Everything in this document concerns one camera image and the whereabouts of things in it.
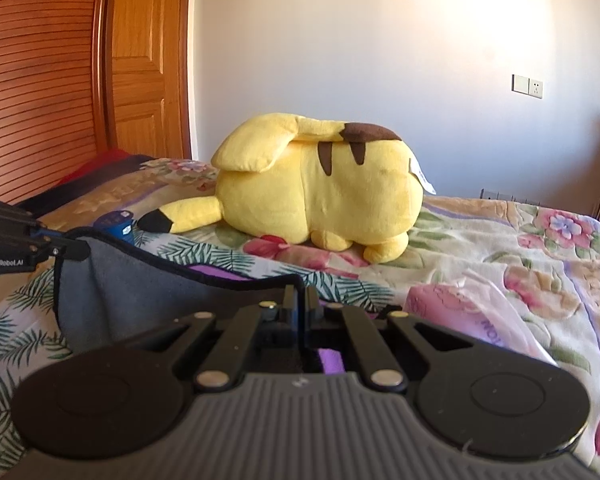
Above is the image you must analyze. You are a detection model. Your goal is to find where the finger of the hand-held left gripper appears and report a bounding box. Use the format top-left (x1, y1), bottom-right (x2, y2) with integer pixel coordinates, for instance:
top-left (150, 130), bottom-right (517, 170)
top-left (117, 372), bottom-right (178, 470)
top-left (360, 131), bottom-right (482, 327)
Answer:
top-left (34, 240), bottom-right (92, 263)
top-left (30, 222), bottom-right (83, 247)

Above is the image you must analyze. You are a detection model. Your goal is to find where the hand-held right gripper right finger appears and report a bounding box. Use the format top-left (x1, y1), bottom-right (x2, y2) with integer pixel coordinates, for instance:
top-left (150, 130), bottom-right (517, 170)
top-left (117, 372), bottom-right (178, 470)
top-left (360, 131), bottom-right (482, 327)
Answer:
top-left (304, 285), bottom-right (482, 392)

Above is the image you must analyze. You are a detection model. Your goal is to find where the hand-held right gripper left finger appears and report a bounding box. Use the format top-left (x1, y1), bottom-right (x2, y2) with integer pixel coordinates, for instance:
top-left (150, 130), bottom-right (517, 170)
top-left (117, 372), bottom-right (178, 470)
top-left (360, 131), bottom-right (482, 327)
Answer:
top-left (149, 284), bottom-right (302, 392)

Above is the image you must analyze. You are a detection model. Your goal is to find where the grey towel with black edge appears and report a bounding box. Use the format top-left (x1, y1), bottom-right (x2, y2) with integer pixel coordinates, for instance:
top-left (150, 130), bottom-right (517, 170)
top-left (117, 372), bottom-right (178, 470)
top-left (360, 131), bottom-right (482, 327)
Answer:
top-left (52, 227), bottom-right (307, 357)

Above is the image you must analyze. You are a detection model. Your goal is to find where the blue round can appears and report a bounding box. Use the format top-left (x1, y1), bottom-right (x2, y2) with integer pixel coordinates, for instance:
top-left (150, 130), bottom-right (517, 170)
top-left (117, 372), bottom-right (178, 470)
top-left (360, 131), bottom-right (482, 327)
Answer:
top-left (93, 210), bottom-right (137, 247)

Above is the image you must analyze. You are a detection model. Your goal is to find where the red cloth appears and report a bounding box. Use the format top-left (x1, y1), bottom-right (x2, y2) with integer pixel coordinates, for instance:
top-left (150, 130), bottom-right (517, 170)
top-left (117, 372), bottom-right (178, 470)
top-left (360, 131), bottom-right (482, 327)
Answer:
top-left (54, 148), bottom-right (133, 192)

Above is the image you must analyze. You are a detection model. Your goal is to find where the yellow plush toy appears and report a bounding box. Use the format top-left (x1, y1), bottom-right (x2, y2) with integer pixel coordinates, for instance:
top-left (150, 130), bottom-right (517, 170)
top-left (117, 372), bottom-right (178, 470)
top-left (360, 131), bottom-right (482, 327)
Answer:
top-left (137, 112), bottom-right (438, 264)

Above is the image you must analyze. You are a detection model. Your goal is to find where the pink plastic bag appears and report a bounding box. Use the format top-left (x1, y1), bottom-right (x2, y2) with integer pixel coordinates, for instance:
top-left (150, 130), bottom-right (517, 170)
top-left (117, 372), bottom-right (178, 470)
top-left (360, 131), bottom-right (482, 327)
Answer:
top-left (401, 269), bottom-right (548, 362)

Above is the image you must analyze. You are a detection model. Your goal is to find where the louvered wooden wardrobe door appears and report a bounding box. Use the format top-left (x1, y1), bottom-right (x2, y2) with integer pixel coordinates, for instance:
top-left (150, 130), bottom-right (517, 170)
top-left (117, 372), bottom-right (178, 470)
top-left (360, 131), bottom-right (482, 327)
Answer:
top-left (0, 0), bottom-right (115, 207)

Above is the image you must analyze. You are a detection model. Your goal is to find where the wooden panel door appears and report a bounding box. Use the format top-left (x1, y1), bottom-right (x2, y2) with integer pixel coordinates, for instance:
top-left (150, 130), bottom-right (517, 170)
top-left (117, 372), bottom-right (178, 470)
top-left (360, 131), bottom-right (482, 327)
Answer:
top-left (102, 0), bottom-right (193, 162)

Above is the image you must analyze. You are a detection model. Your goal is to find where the floral blanket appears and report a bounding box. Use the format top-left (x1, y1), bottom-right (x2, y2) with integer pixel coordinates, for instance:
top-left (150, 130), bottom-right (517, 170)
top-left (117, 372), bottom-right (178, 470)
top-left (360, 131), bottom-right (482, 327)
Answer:
top-left (0, 157), bottom-right (600, 480)

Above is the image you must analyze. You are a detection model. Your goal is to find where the white wall socket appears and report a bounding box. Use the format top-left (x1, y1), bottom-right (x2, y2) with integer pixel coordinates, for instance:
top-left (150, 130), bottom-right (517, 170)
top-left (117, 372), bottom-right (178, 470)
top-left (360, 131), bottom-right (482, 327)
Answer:
top-left (511, 73), bottom-right (545, 100)

